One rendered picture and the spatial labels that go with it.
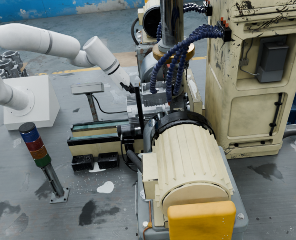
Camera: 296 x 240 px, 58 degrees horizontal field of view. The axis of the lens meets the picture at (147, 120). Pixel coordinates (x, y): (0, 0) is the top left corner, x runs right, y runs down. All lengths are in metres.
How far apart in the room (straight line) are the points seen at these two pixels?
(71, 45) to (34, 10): 6.18
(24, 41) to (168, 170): 0.67
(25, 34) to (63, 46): 0.15
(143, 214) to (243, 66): 0.72
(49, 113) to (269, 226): 1.31
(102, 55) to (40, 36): 0.29
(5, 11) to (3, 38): 6.50
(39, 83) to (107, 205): 0.92
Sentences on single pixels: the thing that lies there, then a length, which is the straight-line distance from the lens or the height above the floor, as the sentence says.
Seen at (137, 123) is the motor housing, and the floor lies 1.02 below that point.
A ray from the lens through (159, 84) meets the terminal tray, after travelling 1.31.
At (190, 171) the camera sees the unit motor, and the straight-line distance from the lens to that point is 0.59.
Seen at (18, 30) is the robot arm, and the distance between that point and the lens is 1.04.
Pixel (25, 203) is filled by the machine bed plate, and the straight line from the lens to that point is 1.41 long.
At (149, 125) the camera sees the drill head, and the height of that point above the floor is 1.12.
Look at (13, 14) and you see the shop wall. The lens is 7.49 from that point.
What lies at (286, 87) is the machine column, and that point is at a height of 1.19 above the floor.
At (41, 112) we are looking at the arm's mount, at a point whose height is 0.89.
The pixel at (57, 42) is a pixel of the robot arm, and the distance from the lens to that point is 1.09.
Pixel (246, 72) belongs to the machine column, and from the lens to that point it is 1.20.
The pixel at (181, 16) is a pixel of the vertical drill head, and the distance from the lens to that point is 1.11.
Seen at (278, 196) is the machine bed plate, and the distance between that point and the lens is 1.30.
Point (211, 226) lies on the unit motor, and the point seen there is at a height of 1.31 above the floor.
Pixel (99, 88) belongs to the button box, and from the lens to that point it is 1.50.
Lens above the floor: 1.80
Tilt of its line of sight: 38 degrees down
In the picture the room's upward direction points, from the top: 7 degrees counter-clockwise
